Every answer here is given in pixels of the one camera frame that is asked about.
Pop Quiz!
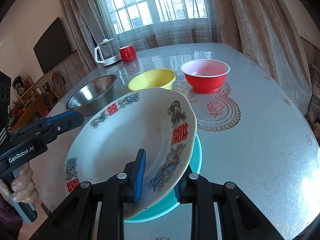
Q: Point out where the red ceramic mug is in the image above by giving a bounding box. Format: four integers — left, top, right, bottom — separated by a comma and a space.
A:
119, 45, 137, 62

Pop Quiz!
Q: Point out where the stainless steel basin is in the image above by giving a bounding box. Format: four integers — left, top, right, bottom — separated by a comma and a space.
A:
66, 74, 118, 116

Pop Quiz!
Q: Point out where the left beige curtain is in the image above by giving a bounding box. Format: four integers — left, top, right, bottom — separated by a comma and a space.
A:
59, 0, 111, 74

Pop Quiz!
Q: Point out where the wooden cabinet with shelf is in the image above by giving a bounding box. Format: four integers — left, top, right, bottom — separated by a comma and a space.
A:
11, 75, 47, 131

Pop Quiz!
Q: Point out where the person's left hand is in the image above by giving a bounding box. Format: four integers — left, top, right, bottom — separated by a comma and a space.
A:
1, 162, 39, 204

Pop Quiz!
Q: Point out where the black wall television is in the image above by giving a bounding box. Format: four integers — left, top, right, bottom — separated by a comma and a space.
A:
33, 17, 72, 74

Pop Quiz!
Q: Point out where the beige curtain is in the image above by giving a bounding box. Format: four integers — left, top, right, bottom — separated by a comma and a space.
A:
214, 0, 312, 115
59, 0, 111, 74

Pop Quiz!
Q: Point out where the wooden folding chair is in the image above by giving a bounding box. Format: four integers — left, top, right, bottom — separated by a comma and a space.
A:
52, 72, 67, 98

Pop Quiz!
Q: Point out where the right beige curtain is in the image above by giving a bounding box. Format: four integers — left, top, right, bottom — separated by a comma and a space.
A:
214, 0, 312, 115

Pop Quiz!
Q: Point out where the yellow plastic bowl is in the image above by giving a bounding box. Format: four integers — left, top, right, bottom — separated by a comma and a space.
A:
128, 69, 176, 91

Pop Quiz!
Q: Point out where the barred window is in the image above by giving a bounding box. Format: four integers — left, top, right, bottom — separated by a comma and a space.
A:
104, 0, 207, 34

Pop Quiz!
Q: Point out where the red plastic bowl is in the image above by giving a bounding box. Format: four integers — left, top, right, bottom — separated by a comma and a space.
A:
180, 59, 231, 94

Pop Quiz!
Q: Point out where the white glass electric kettle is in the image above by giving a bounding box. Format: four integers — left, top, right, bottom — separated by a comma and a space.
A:
94, 38, 121, 67

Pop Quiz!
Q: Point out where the large white double-happiness plate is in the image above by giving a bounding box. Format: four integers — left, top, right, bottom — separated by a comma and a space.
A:
64, 88, 197, 220

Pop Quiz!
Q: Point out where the turquoise plastic plate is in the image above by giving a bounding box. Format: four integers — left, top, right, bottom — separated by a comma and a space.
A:
125, 134, 202, 223

